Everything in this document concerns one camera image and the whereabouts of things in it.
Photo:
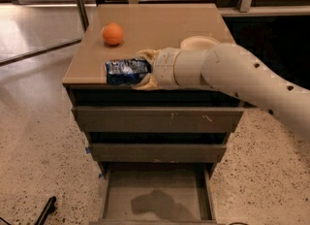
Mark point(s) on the orange fruit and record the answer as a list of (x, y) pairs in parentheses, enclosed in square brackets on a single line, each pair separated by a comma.
[(112, 34)]

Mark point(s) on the open grey bottom drawer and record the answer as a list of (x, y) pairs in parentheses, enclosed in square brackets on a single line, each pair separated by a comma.
[(156, 194)]

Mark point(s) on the blue pepsi can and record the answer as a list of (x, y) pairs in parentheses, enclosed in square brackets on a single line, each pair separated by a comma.
[(126, 71)]

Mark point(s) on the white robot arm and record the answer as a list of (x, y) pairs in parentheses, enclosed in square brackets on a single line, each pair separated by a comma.
[(232, 70)]

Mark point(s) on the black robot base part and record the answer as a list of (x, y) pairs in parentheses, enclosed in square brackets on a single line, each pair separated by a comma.
[(47, 211)]

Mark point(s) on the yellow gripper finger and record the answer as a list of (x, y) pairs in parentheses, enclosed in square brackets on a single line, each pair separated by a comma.
[(147, 83), (150, 55)]

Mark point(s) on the grey drawer cabinet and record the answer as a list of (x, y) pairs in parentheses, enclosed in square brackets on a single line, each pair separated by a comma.
[(145, 26)]

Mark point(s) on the grey lower middle drawer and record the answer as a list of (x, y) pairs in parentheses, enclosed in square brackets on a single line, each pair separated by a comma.
[(157, 153)]

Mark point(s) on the white paper bowl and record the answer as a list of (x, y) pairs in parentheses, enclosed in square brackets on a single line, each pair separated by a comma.
[(198, 43)]

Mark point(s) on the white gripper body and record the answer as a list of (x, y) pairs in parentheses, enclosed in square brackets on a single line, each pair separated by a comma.
[(164, 66)]

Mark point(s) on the diagonal metal floor bar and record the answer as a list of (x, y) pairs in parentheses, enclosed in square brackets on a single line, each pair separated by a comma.
[(84, 22)]

